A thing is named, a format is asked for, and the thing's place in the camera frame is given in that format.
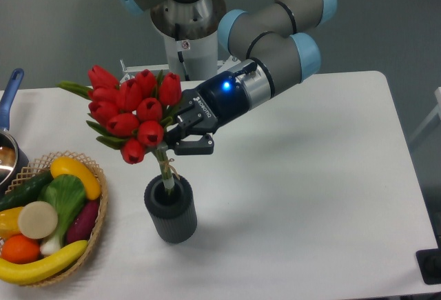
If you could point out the yellow banana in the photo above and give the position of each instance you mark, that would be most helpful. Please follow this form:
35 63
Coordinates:
29 273

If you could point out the green bok choy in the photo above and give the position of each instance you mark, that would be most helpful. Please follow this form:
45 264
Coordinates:
66 194

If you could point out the white frame at right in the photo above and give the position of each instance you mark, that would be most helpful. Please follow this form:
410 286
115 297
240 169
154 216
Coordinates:
428 124

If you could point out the black device at table edge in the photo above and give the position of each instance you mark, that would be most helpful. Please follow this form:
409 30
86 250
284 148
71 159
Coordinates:
429 265

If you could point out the blue handled saucepan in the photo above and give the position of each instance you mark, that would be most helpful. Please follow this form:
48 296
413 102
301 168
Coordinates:
12 157

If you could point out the beige round disc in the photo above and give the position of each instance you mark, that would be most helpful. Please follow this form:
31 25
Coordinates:
37 220

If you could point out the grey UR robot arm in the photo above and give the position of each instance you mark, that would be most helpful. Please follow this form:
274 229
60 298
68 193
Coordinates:
239 60

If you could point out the green cucumber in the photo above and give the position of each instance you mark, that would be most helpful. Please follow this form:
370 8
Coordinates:
26 192

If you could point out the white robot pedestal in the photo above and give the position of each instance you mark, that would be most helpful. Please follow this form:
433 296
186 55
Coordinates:
190 35

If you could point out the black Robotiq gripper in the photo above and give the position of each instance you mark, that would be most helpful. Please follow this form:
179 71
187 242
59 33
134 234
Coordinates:
204 109

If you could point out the red tulip bouquet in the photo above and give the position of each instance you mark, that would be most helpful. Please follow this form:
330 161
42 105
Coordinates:
133 116

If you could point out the purple sweet potato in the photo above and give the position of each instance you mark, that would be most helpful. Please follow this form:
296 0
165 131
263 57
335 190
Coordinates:
81 228

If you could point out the dark grey ribbed vase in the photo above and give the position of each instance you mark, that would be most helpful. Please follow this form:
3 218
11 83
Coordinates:
174 215

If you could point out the orange fruit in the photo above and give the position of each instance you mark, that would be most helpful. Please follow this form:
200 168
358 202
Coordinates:
20 249

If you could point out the woven wicker basket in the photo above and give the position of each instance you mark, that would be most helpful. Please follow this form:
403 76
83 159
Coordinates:
42 164

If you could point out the yellow bell pepper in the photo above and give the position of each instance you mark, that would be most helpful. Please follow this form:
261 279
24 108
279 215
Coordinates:
9 222

